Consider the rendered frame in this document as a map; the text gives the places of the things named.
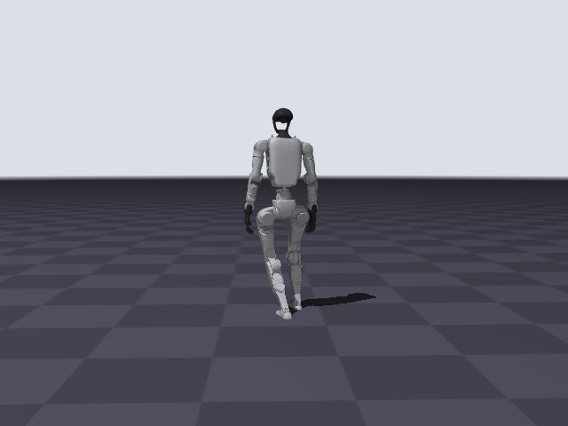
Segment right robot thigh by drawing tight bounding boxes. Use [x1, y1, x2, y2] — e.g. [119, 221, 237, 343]
[286, 204, 310, 264]

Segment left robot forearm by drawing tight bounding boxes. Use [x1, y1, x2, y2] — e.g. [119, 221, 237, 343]
[245, 171, 259, 211]

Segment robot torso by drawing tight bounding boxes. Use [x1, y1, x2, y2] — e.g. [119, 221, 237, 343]
[265, 135, 302, 220]

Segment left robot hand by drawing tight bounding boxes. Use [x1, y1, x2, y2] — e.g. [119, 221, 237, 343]
[244, 205, 253, 234]

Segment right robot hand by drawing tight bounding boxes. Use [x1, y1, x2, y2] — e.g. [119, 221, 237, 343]
[304, 205, 317, 233]

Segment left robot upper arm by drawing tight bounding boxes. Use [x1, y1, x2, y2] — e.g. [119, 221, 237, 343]
[250, 139, 270, 183]

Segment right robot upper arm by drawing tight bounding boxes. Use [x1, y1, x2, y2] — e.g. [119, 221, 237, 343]
[301, 142, 317, 184]

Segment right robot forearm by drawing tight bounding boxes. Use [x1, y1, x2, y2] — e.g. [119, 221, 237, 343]
[307, 176, 318, 210]

